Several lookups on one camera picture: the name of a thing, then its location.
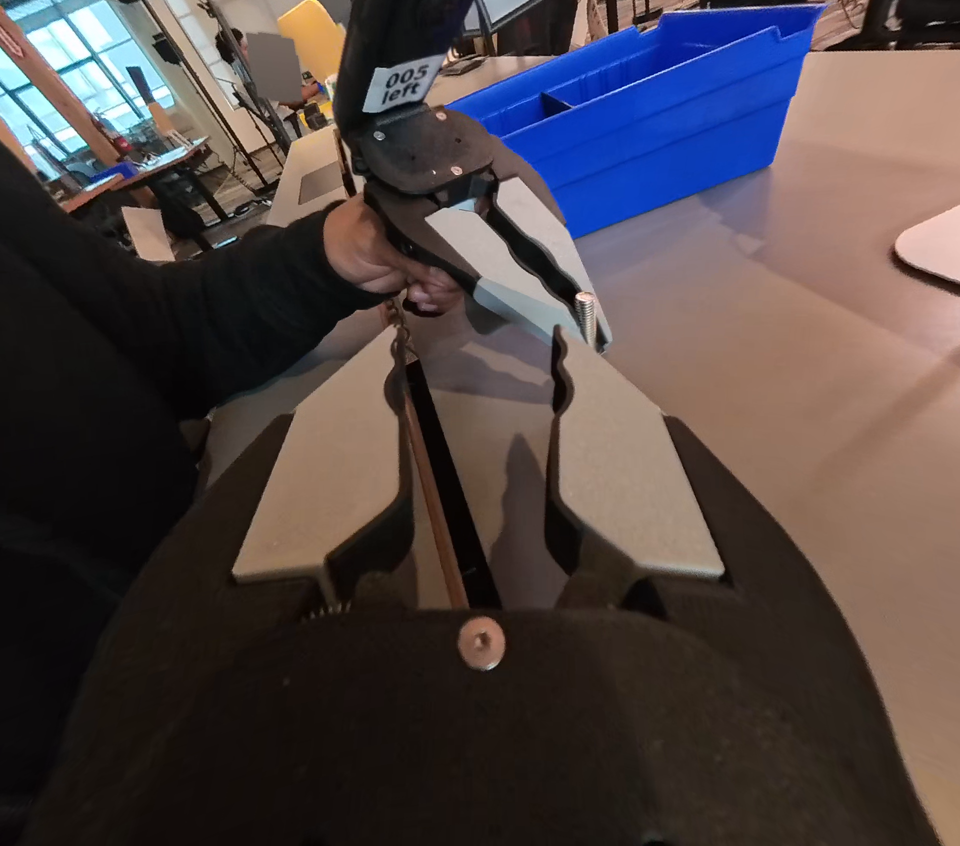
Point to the black tripod stand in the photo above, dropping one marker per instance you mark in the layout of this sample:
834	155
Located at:
217	66

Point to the white paper sheet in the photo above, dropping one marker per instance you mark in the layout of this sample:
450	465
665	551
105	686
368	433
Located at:
150	235

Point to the silver threaded bolt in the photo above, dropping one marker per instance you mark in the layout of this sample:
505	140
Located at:
586	317

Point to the blue plastic bin with divider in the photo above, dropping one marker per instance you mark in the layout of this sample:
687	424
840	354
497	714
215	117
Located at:
660	133

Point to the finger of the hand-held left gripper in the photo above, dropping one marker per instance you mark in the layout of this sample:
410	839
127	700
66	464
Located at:
551	238
465	238

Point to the wooden desk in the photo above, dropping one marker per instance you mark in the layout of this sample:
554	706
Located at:
150	160

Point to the yellow chair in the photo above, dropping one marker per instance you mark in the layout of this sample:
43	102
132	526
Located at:
311	36

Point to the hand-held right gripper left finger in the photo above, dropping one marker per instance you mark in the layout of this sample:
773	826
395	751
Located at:
330	478

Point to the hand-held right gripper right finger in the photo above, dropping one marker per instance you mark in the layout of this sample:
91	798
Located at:
622	486

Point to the white metal monitor stand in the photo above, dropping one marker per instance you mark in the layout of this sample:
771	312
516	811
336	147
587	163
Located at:
934	246

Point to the person's left hand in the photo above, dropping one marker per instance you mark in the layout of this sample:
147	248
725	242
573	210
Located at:
360	246

